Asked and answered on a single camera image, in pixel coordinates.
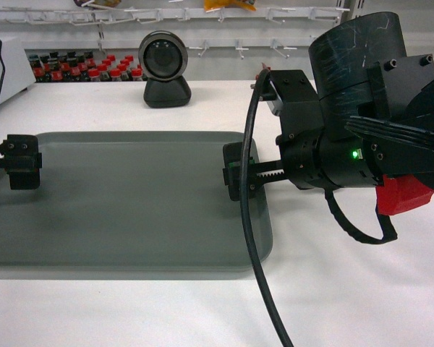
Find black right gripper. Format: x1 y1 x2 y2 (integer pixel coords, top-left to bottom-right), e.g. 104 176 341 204
223 70 383 201

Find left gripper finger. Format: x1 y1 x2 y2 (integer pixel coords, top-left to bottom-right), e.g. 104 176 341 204
0 134 38 160
0 155 42 190

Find grey rectangular serving tray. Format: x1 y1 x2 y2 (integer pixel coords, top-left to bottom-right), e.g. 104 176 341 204
0 132 252 280

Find white checkout table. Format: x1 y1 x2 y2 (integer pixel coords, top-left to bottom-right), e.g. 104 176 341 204
0 81 434 346

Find white cash register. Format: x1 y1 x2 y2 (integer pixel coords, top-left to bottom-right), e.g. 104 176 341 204
0 36 35 104

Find black round barcode scanner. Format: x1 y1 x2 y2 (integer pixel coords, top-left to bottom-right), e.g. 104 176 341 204
138 30 192 108

